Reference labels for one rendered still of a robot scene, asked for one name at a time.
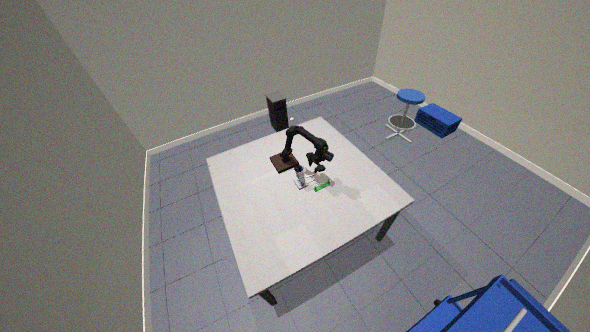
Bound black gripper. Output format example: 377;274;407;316
306;152;326;173

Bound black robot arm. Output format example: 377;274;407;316
280;125;334;163

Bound green l-shaped bracket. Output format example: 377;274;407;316
313;179;331;192

